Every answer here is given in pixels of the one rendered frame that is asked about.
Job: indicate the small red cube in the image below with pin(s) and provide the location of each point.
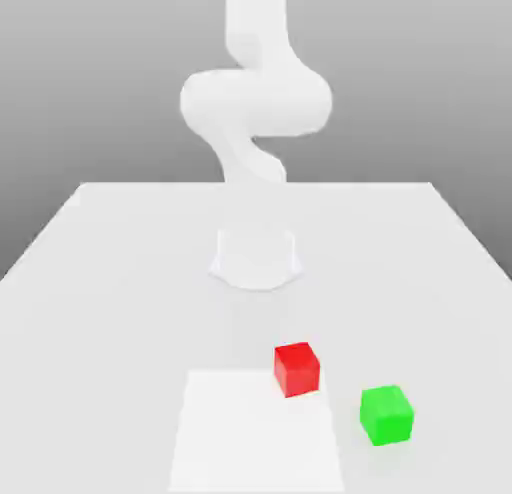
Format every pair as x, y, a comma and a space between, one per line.
296, 369

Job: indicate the small green cube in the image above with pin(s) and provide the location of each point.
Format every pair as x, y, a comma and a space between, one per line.
386, 416

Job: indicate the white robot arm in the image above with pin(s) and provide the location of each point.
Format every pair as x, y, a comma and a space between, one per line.
256, 102

